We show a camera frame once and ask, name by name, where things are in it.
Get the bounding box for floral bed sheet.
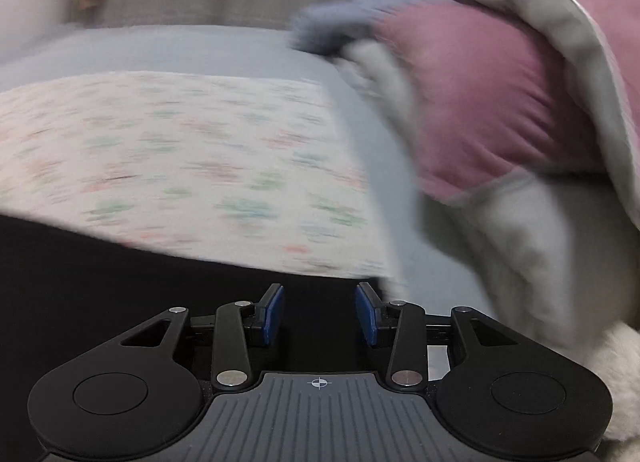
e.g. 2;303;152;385
0;70;401;280

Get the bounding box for lavender-blue fleece blanket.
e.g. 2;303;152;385
289;0;451;57

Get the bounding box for black pants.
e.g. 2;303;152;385
0;214;391;443

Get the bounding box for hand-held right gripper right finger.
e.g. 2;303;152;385
356;283;531;387

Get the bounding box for grey quilt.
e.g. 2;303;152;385
340;0;640;343

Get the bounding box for pink quilt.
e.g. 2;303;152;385
372;0;640;205

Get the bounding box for white fluffy cloth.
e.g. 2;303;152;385
590;322;640;448

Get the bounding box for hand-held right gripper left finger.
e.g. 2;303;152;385
107;283;286;389

